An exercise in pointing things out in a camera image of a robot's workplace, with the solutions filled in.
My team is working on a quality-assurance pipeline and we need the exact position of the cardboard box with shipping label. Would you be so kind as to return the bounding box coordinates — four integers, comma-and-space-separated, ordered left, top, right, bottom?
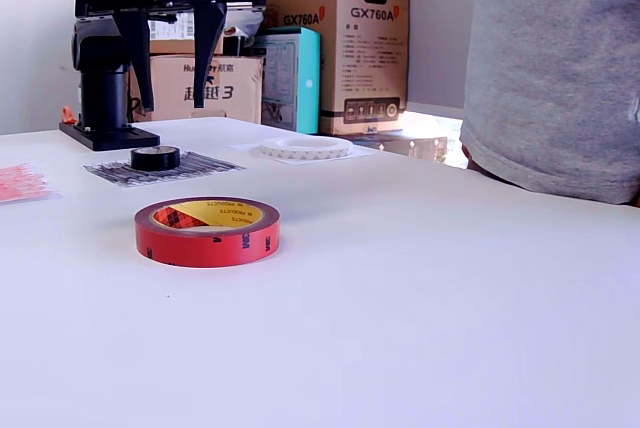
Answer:
147, 12, 226, 57

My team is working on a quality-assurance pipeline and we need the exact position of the large GX760A cardboard box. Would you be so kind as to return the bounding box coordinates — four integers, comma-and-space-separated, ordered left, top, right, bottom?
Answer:
243, 0, 412, 138

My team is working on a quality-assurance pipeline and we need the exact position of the black scribbled paper sheet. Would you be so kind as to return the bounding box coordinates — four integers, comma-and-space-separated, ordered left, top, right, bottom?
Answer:
82, 150, 247, 189

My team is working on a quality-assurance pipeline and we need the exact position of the red tape roll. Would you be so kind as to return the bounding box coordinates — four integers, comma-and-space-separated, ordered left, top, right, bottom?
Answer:
133, 196, 282, 269

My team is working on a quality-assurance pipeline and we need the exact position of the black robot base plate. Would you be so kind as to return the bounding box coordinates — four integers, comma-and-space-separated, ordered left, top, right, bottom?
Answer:
58, 120, 162, 152

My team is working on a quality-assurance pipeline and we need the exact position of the black tape roll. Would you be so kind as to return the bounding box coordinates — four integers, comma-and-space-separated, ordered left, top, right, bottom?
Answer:
130, 145, 182, 172

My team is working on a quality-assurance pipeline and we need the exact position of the white plastic bag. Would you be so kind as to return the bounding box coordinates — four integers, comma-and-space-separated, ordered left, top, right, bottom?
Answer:
222, 10, 265, 40

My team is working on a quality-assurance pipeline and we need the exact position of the Huntkey printed cardboard box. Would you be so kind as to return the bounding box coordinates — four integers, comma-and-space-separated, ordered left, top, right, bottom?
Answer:
128, 54, 265, 124

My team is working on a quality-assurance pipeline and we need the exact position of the white tape roll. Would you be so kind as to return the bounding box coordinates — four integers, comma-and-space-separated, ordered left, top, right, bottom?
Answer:
258, 136, 355, 162

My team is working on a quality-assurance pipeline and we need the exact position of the red scribbled paper sheet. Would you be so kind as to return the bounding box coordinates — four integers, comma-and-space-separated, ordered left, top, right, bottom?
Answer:
0, 162, 64, 205

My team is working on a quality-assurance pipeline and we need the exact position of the turquoise box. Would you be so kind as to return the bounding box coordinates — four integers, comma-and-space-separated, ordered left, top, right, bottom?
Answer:
253, 26, 322, 136

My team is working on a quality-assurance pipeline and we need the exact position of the person torso grey shirt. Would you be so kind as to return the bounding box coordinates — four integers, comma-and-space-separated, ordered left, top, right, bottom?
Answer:
459, 0, 640, 207

